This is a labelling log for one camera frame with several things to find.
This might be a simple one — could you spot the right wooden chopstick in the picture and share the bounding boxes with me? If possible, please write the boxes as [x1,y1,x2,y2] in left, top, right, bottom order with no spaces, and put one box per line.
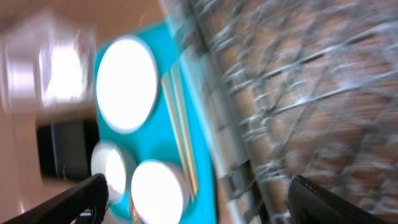
[170,62,198,198]

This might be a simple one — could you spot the black plastic tray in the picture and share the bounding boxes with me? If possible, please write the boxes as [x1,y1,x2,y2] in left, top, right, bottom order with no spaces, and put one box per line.
[36,119,100,180]

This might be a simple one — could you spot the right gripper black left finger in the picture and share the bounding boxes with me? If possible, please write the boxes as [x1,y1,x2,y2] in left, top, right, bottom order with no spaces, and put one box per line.
[5,174,109,224]

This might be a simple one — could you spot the wooden chopstick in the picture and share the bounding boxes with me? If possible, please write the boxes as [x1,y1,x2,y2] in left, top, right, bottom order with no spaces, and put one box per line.
[170,62,198,198]
[161,72,195,202]

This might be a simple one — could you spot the white round plate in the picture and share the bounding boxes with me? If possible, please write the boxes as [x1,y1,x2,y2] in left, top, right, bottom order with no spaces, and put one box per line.
[96,34,159,134]

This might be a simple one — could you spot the teal plastic tray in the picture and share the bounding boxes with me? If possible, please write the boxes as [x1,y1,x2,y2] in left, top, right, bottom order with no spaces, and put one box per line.
[98,21,218,224]

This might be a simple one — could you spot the grey plastic dish rack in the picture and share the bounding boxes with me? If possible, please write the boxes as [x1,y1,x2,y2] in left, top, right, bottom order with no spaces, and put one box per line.
[161,0,397,223]

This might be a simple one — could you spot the left wooden chopstick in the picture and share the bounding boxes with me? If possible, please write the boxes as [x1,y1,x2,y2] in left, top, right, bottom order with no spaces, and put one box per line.
[161,72,195,202]

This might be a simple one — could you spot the clear plastic bin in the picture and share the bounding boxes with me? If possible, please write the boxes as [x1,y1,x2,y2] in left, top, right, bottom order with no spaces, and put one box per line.
[1,11,96,114]

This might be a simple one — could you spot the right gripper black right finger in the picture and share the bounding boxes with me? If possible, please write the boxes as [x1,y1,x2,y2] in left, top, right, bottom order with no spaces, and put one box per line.
[287,175,387,224]

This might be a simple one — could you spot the bowl with rice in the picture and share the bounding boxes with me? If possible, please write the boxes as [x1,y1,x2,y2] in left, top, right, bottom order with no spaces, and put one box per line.
[91,141,137,203]

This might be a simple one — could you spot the white napkin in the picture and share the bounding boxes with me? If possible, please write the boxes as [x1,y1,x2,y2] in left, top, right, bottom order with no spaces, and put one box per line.
[39,41,88,108]

